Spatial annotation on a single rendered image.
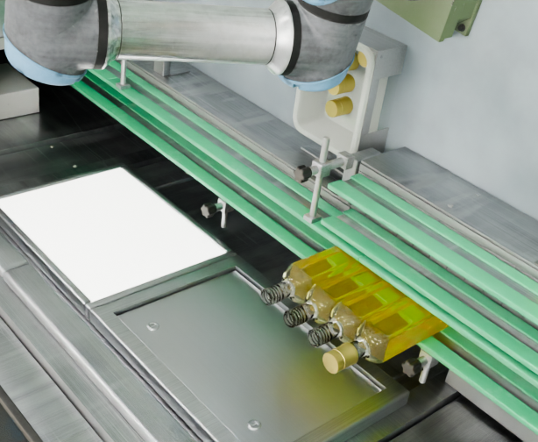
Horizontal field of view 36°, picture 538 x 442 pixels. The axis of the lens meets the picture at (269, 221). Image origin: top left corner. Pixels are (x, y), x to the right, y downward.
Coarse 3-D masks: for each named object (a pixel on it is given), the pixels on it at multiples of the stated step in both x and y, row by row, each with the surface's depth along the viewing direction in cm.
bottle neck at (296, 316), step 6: (300, 306) 134; (306, 306) 134; (312, 306) 135; (288, 312) 133; (294, 312) 133; (300, 312) 133; (306, 312) 134; (312, 312) 134; (288, 318) 134; (294, 318) 132; (300, 318) 133; (306, 318) 134; (312, 318) 136; (288, 324) 134; (294, 324) 132
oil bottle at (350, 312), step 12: (372, 288) 138; (384, 288) 139; (348, 300) 134; (360, 300) 135; (372, 300) 135; (384, 300) 136; (396, 300) 136; (336, 312) 132; (348, 312) 132; (360, 312) 132; (372, 312) 133; (348, 324) 131; (348, 336) 132
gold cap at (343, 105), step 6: (342, 96) 162; (348, 96) 162; (330, 102) 160; (336, 102) 159; (342, 102) 160; (348, 102) 161; (330, 108) 160; (336, 108) 159; (342, 108) 160; (348, 108) 161; (330, 114) 161; (336, 114) 160; (342, 114) 161
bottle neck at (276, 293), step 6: (282, 282) 138; (288, 282) 138; (270, 288) 137; (276, 288) 137; (282, 288) 137; (288, 288) 138; (264, 294) 137; (270, 294) 135; (276, 294) 136; (282, 294) 137; (288, 294) 138; (264, 300) 137; (270, 300) 136; (276, 300) 136; (282, 300) 138
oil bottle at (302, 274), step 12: (324, 252) 145; (336, 252) 145; (300, 264) 141; (312, 264) 141; (324, 264) 142; (336, 264) 142; (348, 264) 143; (288, 276) 139; (300, 276) 138; (312, 276) 138; (324, 276) 140; (300, 288) 138; (300, 300) 139
